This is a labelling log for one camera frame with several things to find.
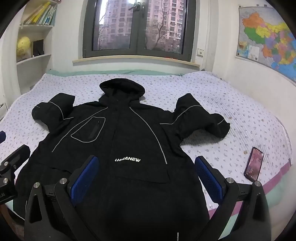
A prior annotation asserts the black picture frame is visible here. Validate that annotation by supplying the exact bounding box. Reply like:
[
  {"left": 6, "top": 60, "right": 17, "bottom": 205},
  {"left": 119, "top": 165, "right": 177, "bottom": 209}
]
[{"left": 32, "top": 39, "right": 44, "bottom": 57}]

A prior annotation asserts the yellow plush toy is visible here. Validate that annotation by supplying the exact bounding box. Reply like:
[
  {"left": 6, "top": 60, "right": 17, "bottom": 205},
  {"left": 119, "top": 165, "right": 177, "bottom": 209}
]
[{"left": 16, "top": 36, "right": 31, "bottom": 57}]

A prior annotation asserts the row of books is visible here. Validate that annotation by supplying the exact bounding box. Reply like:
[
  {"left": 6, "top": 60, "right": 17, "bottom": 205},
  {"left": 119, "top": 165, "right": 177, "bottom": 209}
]
[{"left": 23, "top": 1, "right": 57, "bottom": 25}]

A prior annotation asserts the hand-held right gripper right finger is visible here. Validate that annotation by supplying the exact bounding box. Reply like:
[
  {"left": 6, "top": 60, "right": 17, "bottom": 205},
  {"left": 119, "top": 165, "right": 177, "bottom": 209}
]
[{"left": 195, "top": 156, "right": 271, "bottom": 241}]

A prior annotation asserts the white bookshelf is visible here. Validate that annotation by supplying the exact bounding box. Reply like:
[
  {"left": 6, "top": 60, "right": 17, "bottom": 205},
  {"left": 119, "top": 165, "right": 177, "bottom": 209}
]
[{"left": 16, "top": 0, "right": 59, "bottom": 94}]

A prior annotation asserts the black hooded jacket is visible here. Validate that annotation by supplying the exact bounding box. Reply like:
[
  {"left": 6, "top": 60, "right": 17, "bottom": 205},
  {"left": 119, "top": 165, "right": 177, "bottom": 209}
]
[{"left": 13, "top": 78, "right": 230, "bottom": 241}]

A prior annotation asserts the beige windowsill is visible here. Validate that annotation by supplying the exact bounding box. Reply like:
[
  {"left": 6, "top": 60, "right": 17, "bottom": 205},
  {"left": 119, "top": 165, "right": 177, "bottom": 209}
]
[{"left": 72, "top": 57, "right": 201, "bottom": 70}]

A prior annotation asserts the pink bed sheet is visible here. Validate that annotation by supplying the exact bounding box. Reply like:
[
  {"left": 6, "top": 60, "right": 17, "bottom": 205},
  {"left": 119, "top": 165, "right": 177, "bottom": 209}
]
[{"left": 206, "top": 160, "right": 293, "bottom": 223}]

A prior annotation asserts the black smartphone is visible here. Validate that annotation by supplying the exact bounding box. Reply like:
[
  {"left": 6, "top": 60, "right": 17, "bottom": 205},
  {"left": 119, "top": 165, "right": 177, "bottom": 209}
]
[{"left": 243, "top": 147, "right": 264, "bottom": 181}]

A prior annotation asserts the colourful wall map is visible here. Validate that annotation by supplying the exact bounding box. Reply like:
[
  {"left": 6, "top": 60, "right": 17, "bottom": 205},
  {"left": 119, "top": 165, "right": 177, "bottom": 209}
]
[{"left": 236, "top": 5, "right": 296, "bottom": 84}]

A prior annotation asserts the grey framed window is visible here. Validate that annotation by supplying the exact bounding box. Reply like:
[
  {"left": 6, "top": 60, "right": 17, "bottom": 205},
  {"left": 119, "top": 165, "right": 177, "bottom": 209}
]
[{"left": 83, "top": 0, "right": 197, "bottom": 62}]

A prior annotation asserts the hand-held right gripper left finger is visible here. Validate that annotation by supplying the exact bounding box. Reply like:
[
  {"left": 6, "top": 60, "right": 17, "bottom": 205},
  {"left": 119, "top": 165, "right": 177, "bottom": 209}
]
[{"left": 24, "top": 155, "right": 100, "bottom": 241}]

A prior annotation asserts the floral quilted bedspread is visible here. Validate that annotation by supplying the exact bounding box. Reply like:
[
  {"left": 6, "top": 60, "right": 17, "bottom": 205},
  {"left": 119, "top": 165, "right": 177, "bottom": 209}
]
[{"left": 0, "top": 71, "right": 292, "bottom": 209}]

